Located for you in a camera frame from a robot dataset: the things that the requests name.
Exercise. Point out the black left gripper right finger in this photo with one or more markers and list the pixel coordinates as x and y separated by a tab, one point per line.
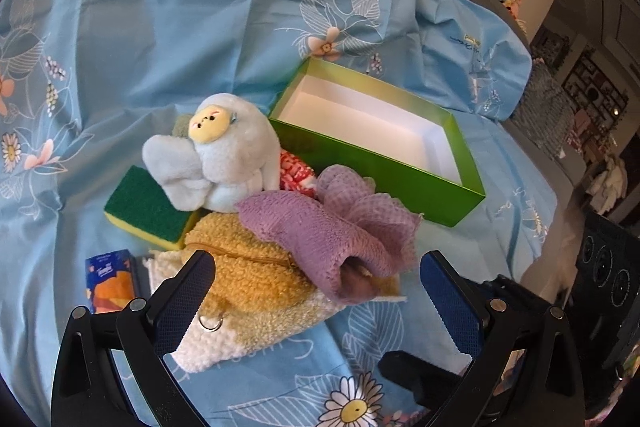
524	369

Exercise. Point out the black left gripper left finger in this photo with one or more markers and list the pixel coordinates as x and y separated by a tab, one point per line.
87	389

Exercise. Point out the blue burger tissue pack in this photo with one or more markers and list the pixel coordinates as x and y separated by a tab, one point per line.
110	281

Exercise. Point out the cream fuzzy towel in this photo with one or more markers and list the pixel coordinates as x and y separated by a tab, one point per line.
246	333

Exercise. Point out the yellow fuzzy pouch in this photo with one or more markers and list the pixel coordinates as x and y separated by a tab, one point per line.
250	275

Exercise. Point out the green yellow sponge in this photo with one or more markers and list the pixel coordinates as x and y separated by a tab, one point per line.
140	207

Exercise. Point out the purple knitted cloth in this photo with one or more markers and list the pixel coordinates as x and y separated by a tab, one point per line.
346	240

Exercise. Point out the light blue plush toy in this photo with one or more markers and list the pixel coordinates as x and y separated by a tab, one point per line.
230	151

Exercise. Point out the red white patterned cloth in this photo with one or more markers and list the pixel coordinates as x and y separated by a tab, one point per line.
296	175

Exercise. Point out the grey green fuzzy cloth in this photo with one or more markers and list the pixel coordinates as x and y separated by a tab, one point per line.
182	126

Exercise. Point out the dark display shelf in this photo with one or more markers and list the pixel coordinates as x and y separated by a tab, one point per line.
591	90

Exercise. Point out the green cardboard box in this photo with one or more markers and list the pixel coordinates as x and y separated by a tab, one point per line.
411	148

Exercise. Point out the light blue floral bedsheet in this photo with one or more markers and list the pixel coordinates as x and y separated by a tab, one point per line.
85	82

